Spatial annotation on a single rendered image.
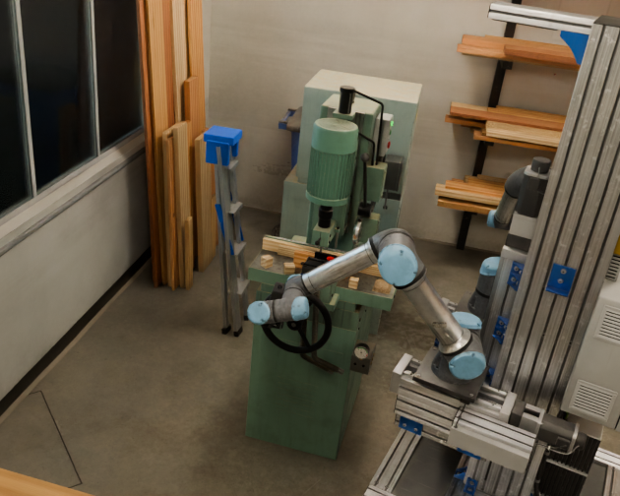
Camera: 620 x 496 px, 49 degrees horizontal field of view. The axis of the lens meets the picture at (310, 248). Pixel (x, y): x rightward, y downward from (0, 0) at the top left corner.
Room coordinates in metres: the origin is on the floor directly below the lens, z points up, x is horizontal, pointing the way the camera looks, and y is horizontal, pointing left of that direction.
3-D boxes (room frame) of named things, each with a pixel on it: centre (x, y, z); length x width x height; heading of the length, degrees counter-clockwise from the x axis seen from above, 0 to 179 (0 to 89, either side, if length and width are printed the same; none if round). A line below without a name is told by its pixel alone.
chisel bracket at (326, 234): (2.53, -0.05, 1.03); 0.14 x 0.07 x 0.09; 168
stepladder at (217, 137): (3.32, 0.46, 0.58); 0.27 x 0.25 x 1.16; 81
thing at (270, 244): (2.53, -0.09, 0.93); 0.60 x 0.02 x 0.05; 78
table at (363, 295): (2.40, -0.06, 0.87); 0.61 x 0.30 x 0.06; 78
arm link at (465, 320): (1.96, -0.55, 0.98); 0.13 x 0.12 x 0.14; 177
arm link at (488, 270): (2.42, -0.76, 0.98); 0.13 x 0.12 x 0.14; 80
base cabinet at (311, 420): (2.63, -0.07, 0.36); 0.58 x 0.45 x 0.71; 168
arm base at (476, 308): (2.42, -0.76, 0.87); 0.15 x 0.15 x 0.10
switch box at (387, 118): (2.80, -0.25, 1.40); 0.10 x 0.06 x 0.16; 168
